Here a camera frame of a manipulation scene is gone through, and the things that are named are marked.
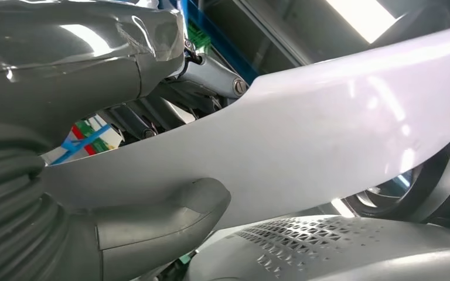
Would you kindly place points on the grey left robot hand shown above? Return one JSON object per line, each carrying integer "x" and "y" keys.
{"x": 54, "y": 77}

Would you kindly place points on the blue metal shelf rack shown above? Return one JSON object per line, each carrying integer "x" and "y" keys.
{"x": 229, "y": 54}

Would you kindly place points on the green plastic crate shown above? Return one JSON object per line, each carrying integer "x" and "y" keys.
{"x": 199, "y": 38}

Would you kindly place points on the ceiling light panel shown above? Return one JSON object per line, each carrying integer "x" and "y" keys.
{"x": 361, "y": 15}

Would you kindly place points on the grey perforated robot torso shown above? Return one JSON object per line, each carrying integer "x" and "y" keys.
{"x": 326, "y": 252}

